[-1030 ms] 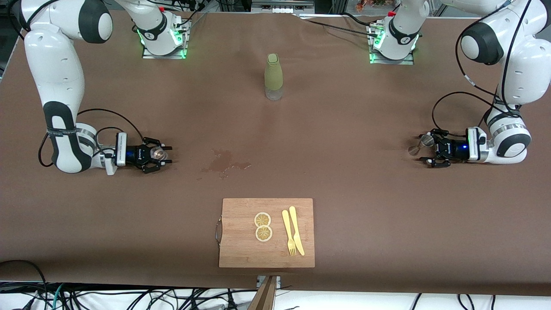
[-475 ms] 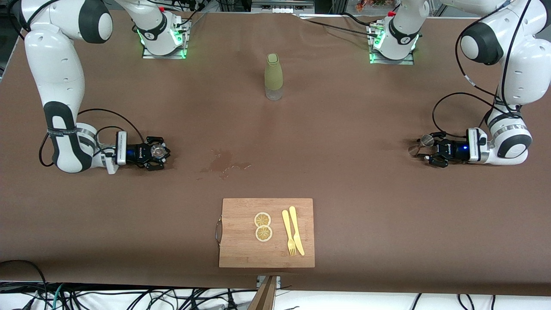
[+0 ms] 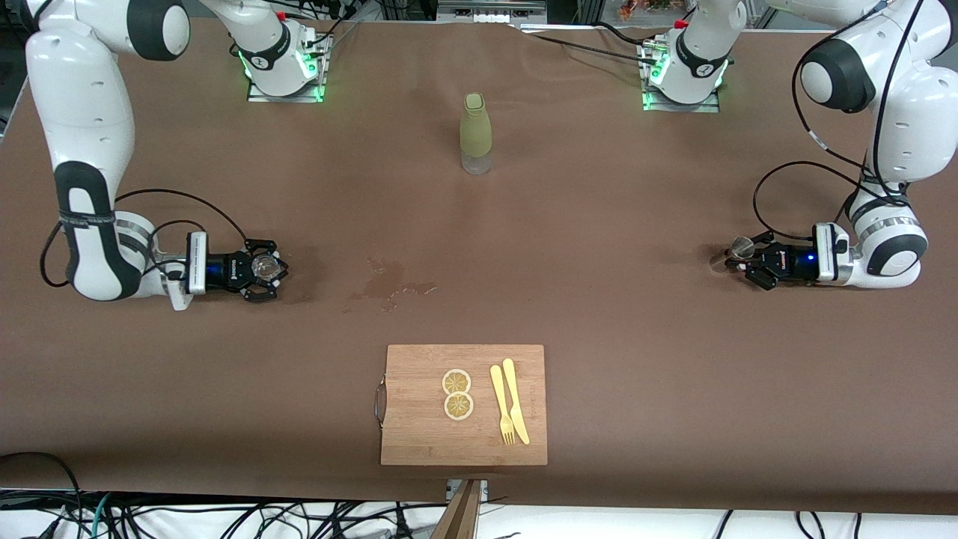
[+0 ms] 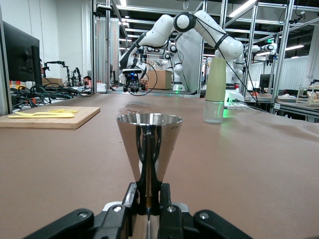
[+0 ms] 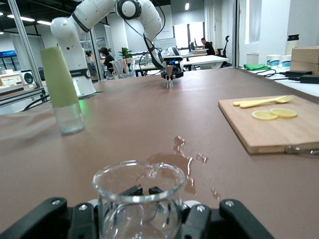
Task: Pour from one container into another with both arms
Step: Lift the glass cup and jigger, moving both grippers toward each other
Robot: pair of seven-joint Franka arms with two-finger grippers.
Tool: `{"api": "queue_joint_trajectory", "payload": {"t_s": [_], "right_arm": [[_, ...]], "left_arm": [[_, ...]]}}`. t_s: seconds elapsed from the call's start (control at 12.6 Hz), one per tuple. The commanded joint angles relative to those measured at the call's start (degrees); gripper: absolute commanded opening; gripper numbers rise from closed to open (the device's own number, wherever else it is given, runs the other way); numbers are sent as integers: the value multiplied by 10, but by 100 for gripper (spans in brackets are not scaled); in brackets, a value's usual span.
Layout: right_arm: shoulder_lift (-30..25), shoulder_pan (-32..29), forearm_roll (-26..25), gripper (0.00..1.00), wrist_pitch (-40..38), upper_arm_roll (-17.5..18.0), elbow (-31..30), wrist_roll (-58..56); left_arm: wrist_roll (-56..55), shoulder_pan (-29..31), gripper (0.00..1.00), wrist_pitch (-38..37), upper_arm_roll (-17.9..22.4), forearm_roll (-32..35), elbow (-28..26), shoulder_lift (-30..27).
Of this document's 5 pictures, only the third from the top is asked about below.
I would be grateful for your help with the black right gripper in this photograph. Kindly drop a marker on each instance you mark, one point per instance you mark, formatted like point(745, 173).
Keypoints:
point(227, 270)

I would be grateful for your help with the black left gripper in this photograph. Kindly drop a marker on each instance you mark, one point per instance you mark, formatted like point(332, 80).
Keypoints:
point(792, 262)

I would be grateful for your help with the clear glass measuring cup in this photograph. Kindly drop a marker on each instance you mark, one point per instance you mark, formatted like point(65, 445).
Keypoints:
point(266, 266)

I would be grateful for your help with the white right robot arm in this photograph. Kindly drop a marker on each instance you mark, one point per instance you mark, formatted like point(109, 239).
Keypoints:
point(82, 112)

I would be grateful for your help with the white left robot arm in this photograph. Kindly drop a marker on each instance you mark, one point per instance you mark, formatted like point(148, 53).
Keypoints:
point(920, 112)

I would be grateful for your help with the spilled liquid puddle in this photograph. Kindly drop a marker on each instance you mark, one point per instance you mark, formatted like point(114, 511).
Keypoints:
point(378, 284)

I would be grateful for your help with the brown table cover sheet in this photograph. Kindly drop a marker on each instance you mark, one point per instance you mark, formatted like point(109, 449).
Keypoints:
point(599, 224)

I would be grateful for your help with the dried lemon slice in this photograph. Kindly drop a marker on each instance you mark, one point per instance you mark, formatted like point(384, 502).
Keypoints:
point(456, 382)
point(459, 406)

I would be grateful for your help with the olive green sleeved bottle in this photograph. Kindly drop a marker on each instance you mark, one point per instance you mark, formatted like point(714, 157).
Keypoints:
point(475, 127)

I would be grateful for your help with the yellow plastic fork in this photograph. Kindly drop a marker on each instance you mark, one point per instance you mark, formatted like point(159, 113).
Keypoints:
point(500, 397)

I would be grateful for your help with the orange background item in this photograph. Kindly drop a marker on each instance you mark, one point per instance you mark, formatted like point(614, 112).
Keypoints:
point(636, 7)

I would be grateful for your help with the yellow plastic knife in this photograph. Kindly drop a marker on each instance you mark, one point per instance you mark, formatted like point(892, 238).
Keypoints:
point(515, 404)

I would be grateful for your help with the small metal bracket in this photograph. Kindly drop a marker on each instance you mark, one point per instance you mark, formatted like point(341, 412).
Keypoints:
point(452, 488)

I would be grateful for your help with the wooden post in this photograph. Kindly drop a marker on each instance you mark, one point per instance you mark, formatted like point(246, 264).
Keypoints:
point(460, 516)

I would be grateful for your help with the aluminium rail in background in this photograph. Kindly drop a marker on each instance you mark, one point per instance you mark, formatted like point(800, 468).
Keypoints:
point(490, 9)

